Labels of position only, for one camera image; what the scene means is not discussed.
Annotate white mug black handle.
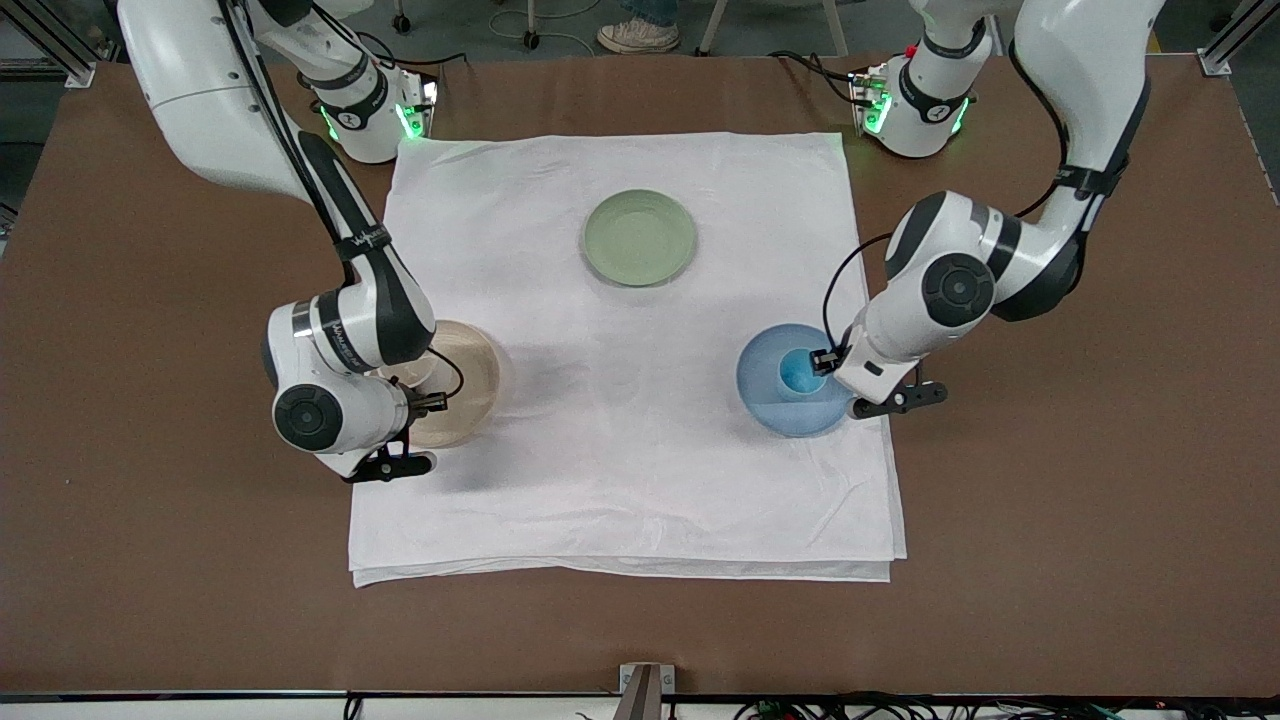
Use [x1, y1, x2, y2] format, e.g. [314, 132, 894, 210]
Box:
[386, 352, 441, 393]

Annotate blue cup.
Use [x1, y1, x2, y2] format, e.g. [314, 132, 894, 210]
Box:
[779, 347, 833, 398]

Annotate beige gray plate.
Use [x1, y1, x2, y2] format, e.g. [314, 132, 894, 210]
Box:
[383, 319, 504, 449]

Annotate blue plate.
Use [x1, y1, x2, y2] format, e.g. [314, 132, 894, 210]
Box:
[736, 323, 859, 439]

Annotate green plate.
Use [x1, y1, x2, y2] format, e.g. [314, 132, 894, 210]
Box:
[582, 189, 698, 288]

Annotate white table cloth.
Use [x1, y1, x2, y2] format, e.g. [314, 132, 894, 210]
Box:
[348, 132, 908, 588]

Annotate white stand legs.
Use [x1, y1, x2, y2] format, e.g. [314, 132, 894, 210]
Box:
[695, 0, 851, 58]

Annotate white sneaker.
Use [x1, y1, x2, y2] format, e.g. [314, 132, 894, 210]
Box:
[597, 17, 681, 55]

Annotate black base power cable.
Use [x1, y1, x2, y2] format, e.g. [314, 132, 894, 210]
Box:
[768, 49, 867, 107]
[360, 33, 468, 76]

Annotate metal table edge bracket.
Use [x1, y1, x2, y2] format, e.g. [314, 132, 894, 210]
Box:
[612, 662, 677, 720]

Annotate white floor cable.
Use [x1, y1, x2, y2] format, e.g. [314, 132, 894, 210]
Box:
[487, 0, 598, 53]

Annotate aluminium frame profile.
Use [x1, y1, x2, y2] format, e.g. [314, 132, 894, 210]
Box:
[1200, 0, 1269, 77]
[18, 0, 97, 89]

